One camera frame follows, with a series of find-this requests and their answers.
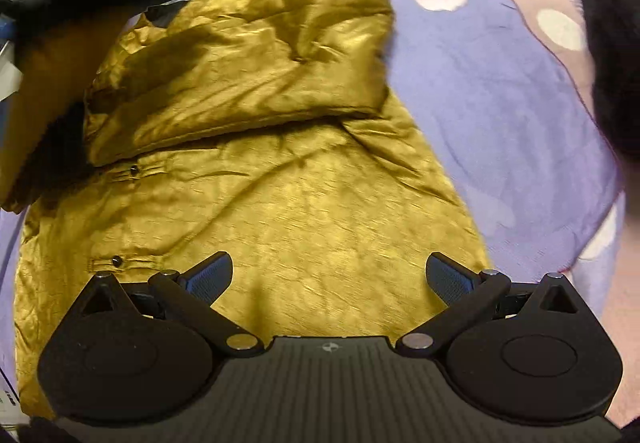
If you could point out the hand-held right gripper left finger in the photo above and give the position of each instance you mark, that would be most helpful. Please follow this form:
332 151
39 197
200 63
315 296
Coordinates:
212 275

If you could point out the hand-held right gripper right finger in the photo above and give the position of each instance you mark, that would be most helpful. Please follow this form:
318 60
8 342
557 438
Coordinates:
447 280

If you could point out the gold jacket with black lining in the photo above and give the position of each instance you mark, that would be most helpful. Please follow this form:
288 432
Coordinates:
280 163

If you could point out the purple floral bedsheet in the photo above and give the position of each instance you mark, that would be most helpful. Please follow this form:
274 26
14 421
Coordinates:
500 98

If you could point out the printed paper leaflet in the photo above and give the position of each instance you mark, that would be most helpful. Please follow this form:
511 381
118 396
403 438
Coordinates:
7 393

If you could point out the black cloth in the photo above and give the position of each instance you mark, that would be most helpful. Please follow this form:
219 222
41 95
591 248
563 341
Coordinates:
617 58

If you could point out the pink dotted blanket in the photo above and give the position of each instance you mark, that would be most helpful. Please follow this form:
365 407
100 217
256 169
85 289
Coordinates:
545 18

